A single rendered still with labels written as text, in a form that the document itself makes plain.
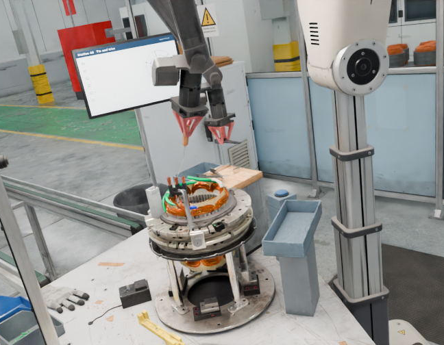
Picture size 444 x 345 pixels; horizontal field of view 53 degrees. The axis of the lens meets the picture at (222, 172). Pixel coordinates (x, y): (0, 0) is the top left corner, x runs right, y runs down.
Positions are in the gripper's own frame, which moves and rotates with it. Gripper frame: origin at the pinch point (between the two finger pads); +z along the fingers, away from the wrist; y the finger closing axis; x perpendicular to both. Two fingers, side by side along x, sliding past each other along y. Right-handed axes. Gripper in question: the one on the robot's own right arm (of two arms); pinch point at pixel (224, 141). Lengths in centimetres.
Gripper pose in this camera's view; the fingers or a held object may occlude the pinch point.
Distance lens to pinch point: 163.9
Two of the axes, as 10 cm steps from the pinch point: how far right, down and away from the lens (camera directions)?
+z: 1.8, 9.3, 3.4
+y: -7.0, 3.6, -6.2
